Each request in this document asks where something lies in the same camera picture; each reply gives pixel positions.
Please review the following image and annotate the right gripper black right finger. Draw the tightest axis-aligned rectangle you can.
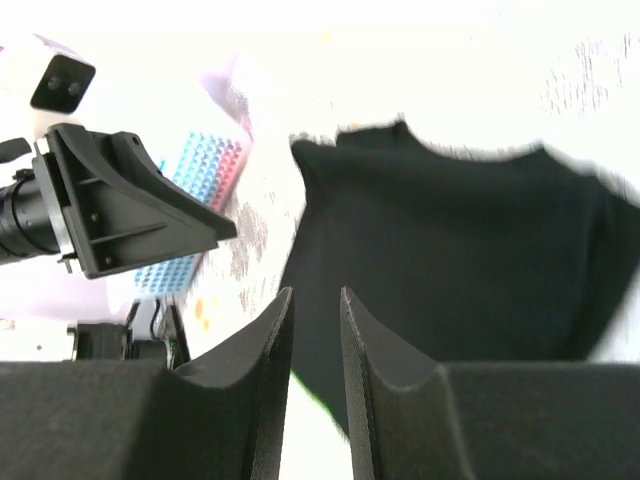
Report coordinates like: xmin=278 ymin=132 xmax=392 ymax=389
xmin=340 ymin=289 xmax=639 ymax=479

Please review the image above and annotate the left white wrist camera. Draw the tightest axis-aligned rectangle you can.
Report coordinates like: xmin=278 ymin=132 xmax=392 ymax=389
xmin=1 ymin=33 xmax=96 ymax=140

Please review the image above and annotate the blue t shirt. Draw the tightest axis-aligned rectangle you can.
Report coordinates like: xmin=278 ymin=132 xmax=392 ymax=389
xmin=133 ymin=129 xmax=225 ymax=298

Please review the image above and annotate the floral tablecloth mat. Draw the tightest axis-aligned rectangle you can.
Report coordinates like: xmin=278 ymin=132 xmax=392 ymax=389
xmin=1 ymin=2 xmax=639 ymax=479

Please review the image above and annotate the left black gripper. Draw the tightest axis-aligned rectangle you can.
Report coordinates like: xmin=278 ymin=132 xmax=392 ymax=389
xmin=1 ymin=124 xmax=237 ymax=279

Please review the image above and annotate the white plastic laundry basket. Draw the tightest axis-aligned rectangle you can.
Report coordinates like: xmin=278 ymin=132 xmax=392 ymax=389
xmin=107 ymin=54 xmax=252 ymax=313

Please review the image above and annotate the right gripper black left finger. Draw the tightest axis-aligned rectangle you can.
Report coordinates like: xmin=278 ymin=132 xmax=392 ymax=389
xmin=1 ymin=288 xmax=294 ymax=479

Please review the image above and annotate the black t shirt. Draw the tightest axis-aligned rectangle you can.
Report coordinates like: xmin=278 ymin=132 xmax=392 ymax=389
xmin=282 ymin=122 xmax=639 ymax=427

